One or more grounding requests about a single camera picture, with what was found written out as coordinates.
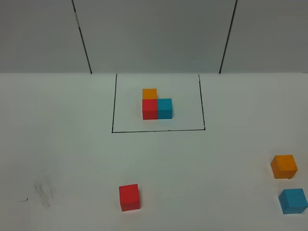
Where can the red template block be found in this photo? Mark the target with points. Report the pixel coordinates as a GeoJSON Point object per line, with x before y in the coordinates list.
{"type": "Point", "coordinates": [149, 109]}

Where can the blue template block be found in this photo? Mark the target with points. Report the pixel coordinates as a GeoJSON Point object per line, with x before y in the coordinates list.
{"type": "Point", "coordinates": [165, 108]}

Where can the orange template block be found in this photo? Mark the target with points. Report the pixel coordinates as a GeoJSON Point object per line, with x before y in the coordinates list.
{"type": "Point", "coordinates": [149, 94]}

